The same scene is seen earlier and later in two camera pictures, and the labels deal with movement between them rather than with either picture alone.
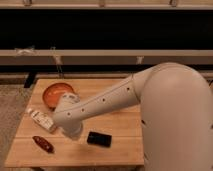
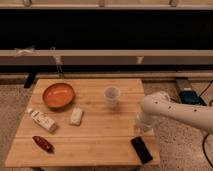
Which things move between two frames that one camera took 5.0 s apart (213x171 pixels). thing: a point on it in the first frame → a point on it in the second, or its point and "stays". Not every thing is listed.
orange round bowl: x=52 y=94 stays
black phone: x=99 y=139 → x=141 y=150
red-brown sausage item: x=44 y=144 stays
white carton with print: x=42 y=118 stays
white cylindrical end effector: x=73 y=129 → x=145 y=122
